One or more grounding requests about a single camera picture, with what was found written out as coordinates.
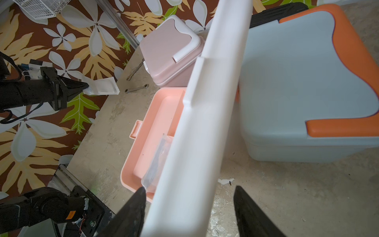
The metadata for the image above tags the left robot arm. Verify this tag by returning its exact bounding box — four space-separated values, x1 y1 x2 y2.
1 51 100 189

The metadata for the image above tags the pink first aid kit box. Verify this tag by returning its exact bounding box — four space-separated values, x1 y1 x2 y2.
140 15 205 87

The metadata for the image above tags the white wire basket left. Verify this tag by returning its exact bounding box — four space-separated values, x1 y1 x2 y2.
13 0 70 20

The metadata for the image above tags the black plastic case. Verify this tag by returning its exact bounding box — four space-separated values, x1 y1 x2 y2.
250 3 309 28

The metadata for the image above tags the small steel wrench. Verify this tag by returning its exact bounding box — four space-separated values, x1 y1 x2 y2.
125 84 149 93

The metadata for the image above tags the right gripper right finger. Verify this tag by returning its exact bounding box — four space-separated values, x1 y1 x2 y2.
234 186 285 237

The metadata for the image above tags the blue orange first aid kit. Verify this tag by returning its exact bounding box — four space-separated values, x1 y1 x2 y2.
239 4 379 163

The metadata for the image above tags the pink tray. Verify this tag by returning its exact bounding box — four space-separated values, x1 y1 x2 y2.
120 87 186 192

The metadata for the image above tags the white first aid kit box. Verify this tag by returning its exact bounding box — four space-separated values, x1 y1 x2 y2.
140 1 253 237

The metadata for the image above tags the large steel wrench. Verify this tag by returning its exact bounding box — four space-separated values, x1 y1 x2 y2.
126 59 145 81

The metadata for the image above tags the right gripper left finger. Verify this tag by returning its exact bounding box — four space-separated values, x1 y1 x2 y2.
97 187 147 237

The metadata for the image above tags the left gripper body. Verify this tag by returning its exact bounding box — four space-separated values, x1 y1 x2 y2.
40 67 69 111

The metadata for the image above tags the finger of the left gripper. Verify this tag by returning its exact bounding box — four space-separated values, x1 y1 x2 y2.
59 76 89 98

